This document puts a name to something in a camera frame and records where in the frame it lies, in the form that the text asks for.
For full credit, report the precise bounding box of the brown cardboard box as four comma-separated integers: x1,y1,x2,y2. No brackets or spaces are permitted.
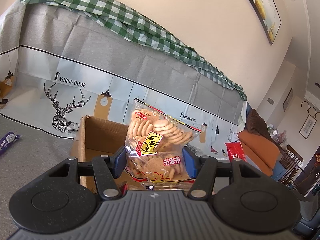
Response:
69,115,196,196

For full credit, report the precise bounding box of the clear rice cracker bag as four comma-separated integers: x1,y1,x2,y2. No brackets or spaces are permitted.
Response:
125,98,201,183

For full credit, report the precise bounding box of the brown blanket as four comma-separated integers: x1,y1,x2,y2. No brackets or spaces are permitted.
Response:
245,108,277,145

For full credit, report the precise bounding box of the wooden dining chair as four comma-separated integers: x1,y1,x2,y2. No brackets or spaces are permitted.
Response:
279,144,304,186

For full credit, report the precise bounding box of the red snack packet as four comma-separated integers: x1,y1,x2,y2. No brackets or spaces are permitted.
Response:
225,142,247,161

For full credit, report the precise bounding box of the framed yellow wall painting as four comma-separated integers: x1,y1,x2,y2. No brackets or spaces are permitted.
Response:
249,0,281,44

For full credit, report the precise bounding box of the framed calligraphy wall art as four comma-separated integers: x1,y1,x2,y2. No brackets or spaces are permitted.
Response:
299,114,317,139

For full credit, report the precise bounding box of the grey deer print sofa cover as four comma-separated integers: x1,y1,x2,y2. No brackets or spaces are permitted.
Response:
1,2,244,158

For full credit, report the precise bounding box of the small dark framed picture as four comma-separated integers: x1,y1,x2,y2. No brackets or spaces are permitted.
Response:
283,88,293,111

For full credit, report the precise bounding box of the green checkered cloth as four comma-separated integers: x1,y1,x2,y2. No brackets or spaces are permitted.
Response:
19,0,247,101

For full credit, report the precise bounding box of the purple chocolate bar wrapper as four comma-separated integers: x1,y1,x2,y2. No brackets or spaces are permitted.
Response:
0,132,21,155

